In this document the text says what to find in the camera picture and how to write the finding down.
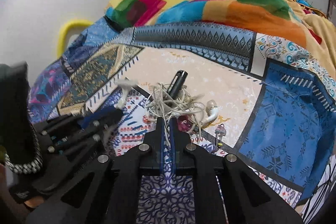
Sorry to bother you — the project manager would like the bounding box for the white disposable razor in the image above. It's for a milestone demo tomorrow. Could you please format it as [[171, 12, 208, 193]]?
[[115, 79, 138, 110]]

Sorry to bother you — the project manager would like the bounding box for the white earphone cable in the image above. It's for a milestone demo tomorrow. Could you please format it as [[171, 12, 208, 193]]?
[[144, 82, 220, 140]]

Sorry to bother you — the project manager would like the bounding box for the black pen with clip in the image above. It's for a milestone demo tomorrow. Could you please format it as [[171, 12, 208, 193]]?
[[167, 70, 188, 100]]

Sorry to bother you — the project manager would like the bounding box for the patchwork patterned bedsheet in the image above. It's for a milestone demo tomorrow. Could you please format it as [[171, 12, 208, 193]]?
[[33, 19, 335, 223]]

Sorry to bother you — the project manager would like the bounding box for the yellow foam tube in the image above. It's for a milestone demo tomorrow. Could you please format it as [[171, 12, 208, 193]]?
[[56, 19, 93, 58]]

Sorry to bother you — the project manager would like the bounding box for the colourful block blanket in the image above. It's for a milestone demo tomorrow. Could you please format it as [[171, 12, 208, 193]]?
[[105, 0, 335, 76]]

